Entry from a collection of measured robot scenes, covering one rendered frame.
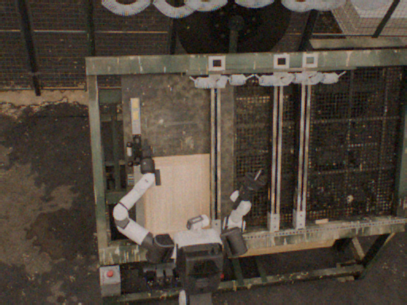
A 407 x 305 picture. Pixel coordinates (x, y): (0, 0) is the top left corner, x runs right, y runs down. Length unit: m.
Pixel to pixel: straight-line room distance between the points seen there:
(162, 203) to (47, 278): 1.39
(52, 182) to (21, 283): 1.01
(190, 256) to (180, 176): 0.69
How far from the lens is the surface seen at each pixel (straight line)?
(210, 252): 2.71
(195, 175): 3.21
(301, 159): 3.35
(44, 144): 5.08
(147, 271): 3.35
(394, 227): 3.91
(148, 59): 2.94
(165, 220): 3.28
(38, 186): 4.76
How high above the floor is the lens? 3.73
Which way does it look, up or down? 48 degrees down
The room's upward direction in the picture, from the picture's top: 10 degrees clockwise
